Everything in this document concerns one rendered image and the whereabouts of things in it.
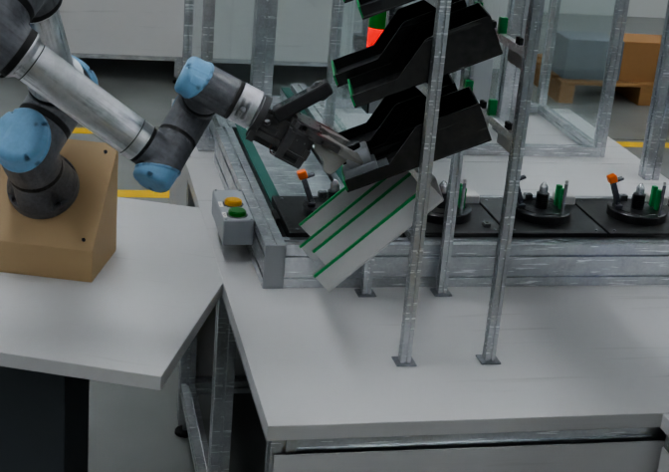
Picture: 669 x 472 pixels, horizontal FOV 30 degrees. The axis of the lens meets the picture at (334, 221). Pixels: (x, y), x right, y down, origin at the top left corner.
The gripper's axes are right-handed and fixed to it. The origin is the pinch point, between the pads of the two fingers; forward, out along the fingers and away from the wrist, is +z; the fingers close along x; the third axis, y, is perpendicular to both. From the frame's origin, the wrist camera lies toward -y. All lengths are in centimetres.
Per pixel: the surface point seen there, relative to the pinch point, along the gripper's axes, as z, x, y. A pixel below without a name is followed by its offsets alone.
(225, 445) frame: 17, -40, 87
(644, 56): 250, -567, -18
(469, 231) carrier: 39, -38, 13
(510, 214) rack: 30.0, 4.5, -4.2
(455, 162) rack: 24.8, -27.1, -1.8
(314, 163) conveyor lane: 12, -99, 31
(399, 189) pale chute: 12.6, -8.0, 4.4
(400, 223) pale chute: 12.9, 4.6, 7.0
